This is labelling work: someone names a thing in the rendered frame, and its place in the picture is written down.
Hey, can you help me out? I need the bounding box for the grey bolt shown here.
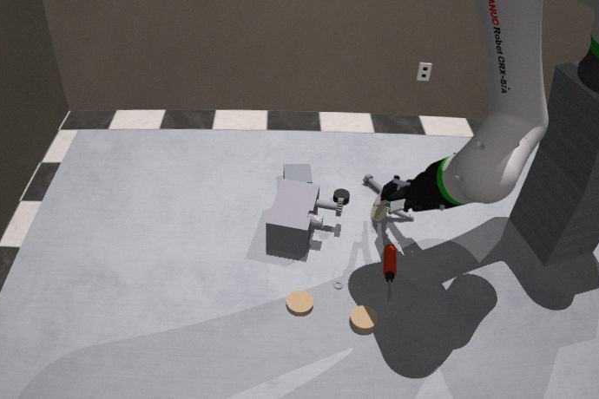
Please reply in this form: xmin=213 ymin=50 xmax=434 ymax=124
xmin=363 ymin=174 xmax=383 ymax=193

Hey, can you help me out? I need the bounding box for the black short cylinder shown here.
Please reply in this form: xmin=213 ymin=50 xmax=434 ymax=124
xmin=333 ymin=188 xmax=350 ymax=205

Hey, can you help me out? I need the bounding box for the red-handled screwdriver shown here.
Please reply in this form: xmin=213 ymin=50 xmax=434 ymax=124
xmin=384 ymin=245 xmax=396 ymax=299

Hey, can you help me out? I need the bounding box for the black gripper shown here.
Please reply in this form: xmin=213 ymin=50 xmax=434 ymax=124
xmin=375 ymin=172 xmax=440 ymax=213

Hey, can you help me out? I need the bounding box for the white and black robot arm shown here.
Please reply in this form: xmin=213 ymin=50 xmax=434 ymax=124
xmin=422 ymin=0 xmax=599 ymax=211

